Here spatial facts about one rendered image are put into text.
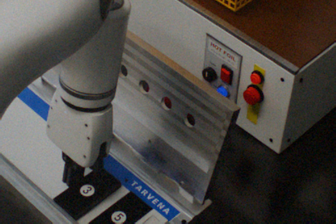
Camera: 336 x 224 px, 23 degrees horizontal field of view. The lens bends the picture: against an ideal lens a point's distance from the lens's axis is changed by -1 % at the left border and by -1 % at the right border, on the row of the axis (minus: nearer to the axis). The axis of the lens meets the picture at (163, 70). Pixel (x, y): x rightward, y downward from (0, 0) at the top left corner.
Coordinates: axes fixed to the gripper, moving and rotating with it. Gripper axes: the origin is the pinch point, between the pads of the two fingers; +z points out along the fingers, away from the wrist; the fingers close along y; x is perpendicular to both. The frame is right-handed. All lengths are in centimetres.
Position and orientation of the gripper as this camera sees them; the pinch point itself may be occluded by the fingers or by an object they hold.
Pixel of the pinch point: (73, 171)
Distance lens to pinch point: 129.9
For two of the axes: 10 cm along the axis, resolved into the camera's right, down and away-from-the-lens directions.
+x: 6.8, -3.1, 6.6
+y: 7.1, 5.0, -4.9
